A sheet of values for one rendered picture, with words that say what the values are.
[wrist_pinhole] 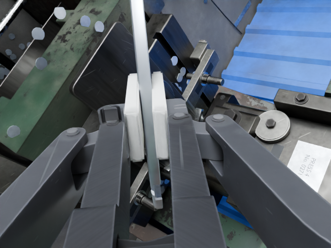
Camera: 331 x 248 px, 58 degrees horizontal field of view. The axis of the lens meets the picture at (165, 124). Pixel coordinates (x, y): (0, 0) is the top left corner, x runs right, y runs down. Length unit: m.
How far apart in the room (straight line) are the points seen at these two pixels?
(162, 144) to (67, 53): 0.53
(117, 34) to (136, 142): 0.36
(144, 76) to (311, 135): 0.36
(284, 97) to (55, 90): 0.41
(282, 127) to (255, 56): 1.76
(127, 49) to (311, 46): 1.79
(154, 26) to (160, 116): 0.57
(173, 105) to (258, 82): 1.93
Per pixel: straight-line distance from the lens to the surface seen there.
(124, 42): 0.51
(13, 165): 0.62
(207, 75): 0.73
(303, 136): 0.51
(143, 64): 0.18
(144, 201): 0.66
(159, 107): 0.15
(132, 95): 0.17
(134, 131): 0.15
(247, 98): 0.96
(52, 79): 0.65
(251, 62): 2.23
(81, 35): 0.68
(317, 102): 0.49
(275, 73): 2.12
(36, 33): 0.58
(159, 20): 0.72
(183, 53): 0.75
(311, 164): 0.48
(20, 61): 0.94
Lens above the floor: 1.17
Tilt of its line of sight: 39 degrees down
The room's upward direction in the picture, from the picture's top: 108 degrees clockwise
